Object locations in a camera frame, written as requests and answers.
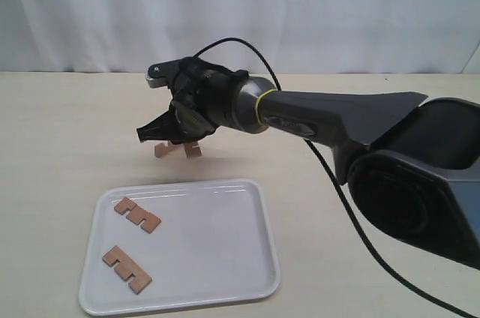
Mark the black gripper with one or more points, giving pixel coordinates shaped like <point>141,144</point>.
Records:
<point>202,99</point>

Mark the notched wooden piece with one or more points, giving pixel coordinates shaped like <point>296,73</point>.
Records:
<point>192,150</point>
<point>163,149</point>
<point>127,269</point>
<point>137,215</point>

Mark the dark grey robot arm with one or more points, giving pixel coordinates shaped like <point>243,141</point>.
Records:
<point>411,164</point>

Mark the white plastic tray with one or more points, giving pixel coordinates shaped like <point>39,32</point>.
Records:
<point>214,246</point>

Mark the white backdrop curtain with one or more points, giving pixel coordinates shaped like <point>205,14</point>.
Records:
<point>296,36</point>

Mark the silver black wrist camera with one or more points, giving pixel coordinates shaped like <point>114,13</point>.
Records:
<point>167,74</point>

